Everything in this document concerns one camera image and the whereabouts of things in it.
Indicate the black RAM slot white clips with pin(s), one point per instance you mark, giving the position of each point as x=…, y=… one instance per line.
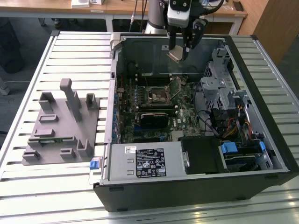
x=158, y=110
x=156, y=81
x=158, y=107
x=156, y=76

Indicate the blue card retainer clip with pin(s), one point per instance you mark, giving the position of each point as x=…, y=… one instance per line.
x=115, y=111
x=114, y=125
x=114, y=118
x=114, y=132

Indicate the blue case latch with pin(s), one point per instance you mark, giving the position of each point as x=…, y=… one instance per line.
x=94, y=163

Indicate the silver finned heatsink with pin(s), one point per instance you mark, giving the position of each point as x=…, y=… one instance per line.
x=180, y=134

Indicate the metal locking lever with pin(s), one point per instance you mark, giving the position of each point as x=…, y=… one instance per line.
x=146, y=81

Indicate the silver disk bay cage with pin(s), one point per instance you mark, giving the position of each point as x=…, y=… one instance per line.
x=210, y=86

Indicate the wooden cabinet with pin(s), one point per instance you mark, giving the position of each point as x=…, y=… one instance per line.
x=278, y=23

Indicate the green motherboard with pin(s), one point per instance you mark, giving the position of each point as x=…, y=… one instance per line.
x=184, y=109

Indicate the black desk device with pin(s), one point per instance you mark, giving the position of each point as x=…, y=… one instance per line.
x=238, y=5

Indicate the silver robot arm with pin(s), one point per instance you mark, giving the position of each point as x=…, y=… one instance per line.
x=155, y=14

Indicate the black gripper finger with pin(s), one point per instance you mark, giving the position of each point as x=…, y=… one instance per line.
x=198, y=30
x=172, y=37

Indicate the black graphics card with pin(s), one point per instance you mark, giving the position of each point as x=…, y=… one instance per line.
x=154, y=120

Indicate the small white box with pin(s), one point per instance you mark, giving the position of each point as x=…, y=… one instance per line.
x=97, y=2

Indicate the silver power supply unit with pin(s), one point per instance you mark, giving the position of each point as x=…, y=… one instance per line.
x=121, y=163

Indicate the grey parts rack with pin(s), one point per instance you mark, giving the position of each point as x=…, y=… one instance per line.
x=63, y=130

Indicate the blue disk carrier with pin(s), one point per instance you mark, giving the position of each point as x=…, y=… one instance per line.
x=229, y=148
x=262, y=147

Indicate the large white box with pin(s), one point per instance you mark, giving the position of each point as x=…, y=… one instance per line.
x=80, y=4

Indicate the wooden desk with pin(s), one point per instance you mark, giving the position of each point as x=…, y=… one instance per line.
x=35, y=8

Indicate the CPU socket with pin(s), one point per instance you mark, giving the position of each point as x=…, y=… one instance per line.
x=158, y=95

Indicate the silver CPU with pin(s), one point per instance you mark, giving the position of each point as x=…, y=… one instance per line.
x=176, y=52

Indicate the black PC case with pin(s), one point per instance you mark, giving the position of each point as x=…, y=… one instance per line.
x=163, y=193

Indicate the black bin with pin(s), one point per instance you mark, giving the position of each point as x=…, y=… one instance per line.
x=9, y=46

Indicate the black bay cover plate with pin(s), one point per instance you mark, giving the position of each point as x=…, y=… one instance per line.
x=203, y=156

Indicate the green RAM stick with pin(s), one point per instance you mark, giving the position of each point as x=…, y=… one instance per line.
x=51, y=140

